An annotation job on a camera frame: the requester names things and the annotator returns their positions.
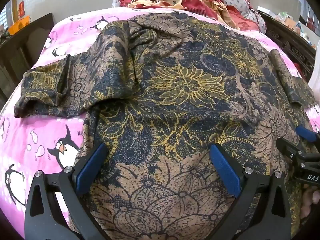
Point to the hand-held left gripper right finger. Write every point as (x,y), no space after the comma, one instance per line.
(226,170)

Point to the white cloth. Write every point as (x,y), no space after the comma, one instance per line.
(315,87)

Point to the brown floral patterned shirt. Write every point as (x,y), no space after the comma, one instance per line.
(175,92)

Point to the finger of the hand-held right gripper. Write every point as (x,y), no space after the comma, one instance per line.
(290,148)
(305,133)

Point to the dark carved wooden cabinet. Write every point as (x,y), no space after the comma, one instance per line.
(292,45)

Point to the pink penguin print blanket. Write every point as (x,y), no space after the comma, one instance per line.
(37,135)

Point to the red wall decoration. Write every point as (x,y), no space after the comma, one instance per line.
(21,8)

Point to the dark wooden table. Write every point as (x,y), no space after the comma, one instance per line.
(22,52)

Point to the red floral blanket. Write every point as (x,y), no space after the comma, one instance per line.
(200,2)

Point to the person's right hand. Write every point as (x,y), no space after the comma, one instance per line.
(311,200)

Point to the clutter of bottles and packets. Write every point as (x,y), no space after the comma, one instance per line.
(290,20)

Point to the orange plastic basin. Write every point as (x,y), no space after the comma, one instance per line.
(21,24)

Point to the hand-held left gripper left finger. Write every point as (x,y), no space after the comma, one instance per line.
(88,170)

